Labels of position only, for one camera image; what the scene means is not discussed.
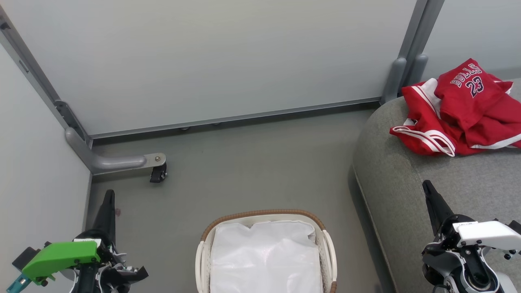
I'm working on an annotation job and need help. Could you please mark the grey fabric sofa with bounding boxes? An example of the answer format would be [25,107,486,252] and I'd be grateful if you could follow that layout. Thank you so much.
[352,79,521,293]

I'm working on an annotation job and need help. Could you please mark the white plastic laundry basket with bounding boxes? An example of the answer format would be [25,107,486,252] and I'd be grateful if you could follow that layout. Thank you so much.
[195,209,338,293]

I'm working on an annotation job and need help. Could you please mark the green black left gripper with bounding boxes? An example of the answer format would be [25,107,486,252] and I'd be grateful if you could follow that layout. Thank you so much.
[6,189,119,293]

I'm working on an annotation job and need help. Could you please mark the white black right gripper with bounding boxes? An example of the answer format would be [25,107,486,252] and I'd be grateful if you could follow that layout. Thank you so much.
[422,180,521,261]

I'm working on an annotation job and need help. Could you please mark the grey metal partition post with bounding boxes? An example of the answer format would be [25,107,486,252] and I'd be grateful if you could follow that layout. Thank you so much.
[398,0,446,82]

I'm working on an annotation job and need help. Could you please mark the grey partition foot with caster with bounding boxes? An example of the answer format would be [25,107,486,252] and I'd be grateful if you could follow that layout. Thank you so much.
[65,127,167,175]

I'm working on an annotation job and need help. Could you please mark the black caster wheel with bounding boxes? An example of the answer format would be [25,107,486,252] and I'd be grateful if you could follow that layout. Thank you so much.
[149,163,168,184]

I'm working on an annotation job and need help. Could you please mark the grey metal partition bottom rail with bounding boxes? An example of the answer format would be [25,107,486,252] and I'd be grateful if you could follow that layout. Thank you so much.
[88,97,383,140]

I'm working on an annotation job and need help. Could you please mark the grey metal corner post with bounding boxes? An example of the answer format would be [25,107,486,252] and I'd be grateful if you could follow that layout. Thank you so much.
[0,5,93,144]

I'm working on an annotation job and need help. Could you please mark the red shorts with white stripes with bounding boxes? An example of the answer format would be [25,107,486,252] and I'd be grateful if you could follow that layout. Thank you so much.
[390,78,468,157]

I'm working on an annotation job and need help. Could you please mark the white basket liner bag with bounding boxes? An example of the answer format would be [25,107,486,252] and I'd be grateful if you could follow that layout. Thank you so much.
[210,220,324,293]

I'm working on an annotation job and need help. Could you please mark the red Bulls 23 jersey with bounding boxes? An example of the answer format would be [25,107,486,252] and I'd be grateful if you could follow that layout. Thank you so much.
[434,58,521,149]

